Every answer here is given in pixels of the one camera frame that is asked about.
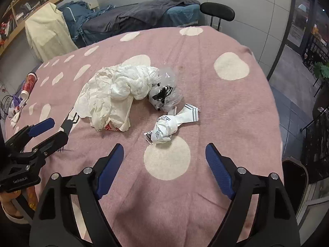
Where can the blue bed cover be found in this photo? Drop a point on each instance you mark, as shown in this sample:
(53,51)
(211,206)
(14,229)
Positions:
(183,14)

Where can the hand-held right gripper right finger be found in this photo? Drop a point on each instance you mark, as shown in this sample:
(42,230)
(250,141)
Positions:
(218,169)

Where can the black chair backrest far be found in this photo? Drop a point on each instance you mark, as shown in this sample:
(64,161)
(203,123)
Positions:
(218,11)

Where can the white paper bag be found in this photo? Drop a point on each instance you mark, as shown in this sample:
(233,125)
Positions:
(97,103)

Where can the clear plastic bag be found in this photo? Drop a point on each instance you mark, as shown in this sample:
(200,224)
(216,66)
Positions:
(164,90)

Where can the green potted plant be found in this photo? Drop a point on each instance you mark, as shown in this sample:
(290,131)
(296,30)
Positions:
(322,70)

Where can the wooden shelf unit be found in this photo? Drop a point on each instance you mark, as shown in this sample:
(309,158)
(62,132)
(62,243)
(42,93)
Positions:
(25,3)

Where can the white crumpled plastic bag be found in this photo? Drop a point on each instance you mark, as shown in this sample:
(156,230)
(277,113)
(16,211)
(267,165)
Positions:
(133,82)

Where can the person's left hand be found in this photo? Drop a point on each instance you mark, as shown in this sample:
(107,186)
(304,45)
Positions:
(9,207)

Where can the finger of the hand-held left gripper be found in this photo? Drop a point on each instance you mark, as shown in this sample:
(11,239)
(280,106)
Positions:
(52,140)
(41,126)

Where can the glass door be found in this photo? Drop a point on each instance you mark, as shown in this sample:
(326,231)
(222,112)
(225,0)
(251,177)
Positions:
(298,18)

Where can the black metal display table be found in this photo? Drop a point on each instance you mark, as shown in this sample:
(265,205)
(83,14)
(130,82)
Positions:
(314,52)

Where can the white printed wrapper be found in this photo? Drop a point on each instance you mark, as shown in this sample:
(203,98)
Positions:
(167,126)

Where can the dark grey blanket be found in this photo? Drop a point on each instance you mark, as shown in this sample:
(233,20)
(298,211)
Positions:
(136,12)

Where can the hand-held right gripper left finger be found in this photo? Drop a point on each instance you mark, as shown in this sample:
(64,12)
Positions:
(110,169)

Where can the blue fringed blanket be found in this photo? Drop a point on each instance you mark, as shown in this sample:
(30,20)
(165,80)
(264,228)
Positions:
(74,18)

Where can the blue purple packet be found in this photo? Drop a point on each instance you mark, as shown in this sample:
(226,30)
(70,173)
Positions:
(16,100)

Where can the black metal rack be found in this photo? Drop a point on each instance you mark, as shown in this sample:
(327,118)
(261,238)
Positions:
(317,139)

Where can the person's left forearm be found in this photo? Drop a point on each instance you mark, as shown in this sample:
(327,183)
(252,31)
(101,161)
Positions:
(12,231)

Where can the pink polka dot blanket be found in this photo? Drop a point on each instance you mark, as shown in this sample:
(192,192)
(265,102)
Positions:
(205,108)

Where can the cream cloth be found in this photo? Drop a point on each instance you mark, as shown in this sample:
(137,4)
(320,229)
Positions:
(48,36)

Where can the white crumpled tissue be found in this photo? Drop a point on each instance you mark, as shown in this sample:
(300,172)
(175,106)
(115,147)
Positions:
(15,115)

